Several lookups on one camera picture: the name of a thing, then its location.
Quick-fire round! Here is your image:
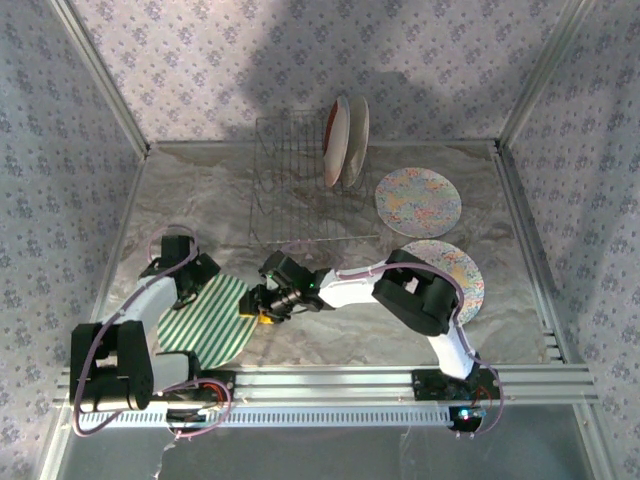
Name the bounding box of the white slotted cable duct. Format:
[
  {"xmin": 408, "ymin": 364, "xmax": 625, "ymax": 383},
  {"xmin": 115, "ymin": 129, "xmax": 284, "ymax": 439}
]
[{"xmin": 73, "ymin": 403, "xmax": 454, "ymax": 430}]

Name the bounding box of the wire dish rack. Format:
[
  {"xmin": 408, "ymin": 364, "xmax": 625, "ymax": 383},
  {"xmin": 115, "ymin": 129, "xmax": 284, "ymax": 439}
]
[{"xmin": 248, "ymin": 112, "xmax": 381, "ymax": 246}]

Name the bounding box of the aluminium frame post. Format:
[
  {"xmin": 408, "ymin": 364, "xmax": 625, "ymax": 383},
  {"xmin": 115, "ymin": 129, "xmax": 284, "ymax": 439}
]
[
  {"xmin": 497, "ymin": 0, "xmax": 597, "ymax": 149},
  {"xmin": 49, "ymin": 0, "xmax": 151, "ymax": 156}
]

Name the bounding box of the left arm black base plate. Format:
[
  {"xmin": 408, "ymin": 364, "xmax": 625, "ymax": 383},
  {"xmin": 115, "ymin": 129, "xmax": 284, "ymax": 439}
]
[{"xmin": 147, "ymin": 368, "xmax": 237, "ymax": 402}]

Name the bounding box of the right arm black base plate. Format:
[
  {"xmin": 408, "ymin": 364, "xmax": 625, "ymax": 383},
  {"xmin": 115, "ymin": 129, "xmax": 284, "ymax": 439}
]
[{"xmin": 410, "ymin": 368, "xmax": 504, "ymax": 402}]

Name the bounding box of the aluminium back rail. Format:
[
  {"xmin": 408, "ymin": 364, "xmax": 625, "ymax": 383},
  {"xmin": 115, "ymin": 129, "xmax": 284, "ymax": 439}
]
[{"xmin": 147, "ymin": 139, "xmax": 501, "ymax": 150}]

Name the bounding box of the green white striped plate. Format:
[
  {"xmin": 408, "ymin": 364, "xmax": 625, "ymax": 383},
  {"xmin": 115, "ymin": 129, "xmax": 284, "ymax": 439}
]
[{"xmin": 157, "ymin": 273, "xmax": 260, "ymax": 370}]

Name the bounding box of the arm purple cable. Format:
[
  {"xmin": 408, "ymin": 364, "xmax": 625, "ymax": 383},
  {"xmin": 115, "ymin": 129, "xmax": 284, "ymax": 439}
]
[
  {"xmin": 72, "ymin": 224, "xmax": 234, "ymax": 441},
  {"xmin": 279, "ymin": 239, "xmax": 504, "ymax": 436}
]

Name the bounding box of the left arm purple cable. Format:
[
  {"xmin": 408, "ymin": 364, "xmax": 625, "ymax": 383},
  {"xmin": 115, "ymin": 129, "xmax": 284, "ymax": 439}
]
[{"xmin": 72, "ymin": 224, "xmax": 234, "ymax": 441}]

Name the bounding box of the aluminium side rail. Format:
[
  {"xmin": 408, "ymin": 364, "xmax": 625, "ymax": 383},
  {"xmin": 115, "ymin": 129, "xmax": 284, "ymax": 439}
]
[
  {"xmin": 39, "ymin": 144, "xmax": 151, "ymax": 480},
  {"xmin": 492, "ymin": 139, "xmax": 571, "ymax": 364}
]

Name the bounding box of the pastel colourful squiggle plate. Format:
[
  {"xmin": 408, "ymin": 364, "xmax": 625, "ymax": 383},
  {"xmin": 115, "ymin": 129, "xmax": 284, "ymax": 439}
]
[{"xmin": 374, "ymin": 167, "xmax": 462, "ymax": 239}]

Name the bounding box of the white torn tape strip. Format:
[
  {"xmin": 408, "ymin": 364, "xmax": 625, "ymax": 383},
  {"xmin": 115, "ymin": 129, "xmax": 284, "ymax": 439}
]
[{"xmin": 152, "ymin": 432, "xmax": 181, "ymax": 480}]

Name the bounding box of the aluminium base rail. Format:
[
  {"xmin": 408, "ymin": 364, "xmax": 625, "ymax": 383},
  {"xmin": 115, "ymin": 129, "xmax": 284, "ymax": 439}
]
[{"xmin": 53, "ymin": 363, "xmax": 600, "ymax": 407}]

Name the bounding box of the grey plaid plate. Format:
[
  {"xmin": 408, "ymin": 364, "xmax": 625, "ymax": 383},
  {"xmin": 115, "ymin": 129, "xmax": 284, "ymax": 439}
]
[{"xmin": 341, "ymin": 94, "xmax": 371, "ymax": 189}]

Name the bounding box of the red blue colour block plate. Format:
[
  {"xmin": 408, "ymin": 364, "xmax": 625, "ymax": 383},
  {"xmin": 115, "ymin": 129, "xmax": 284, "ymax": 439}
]
[{"xmin": 322, "ymin": 95, "xmax": 351, "ymax": 190}]

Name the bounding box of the vivid colourful squiggle plate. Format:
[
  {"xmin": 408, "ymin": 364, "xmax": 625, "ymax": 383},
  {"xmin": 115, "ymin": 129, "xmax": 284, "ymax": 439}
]
[{"xmin": 399, "ymin": 239, "xmax": 485, "ymax": 325}]

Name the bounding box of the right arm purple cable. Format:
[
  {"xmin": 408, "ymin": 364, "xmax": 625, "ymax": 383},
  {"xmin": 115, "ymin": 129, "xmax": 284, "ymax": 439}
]
[{"xmin": 279, "ymin": 239, "xmax": 504, "ymax": 436}]

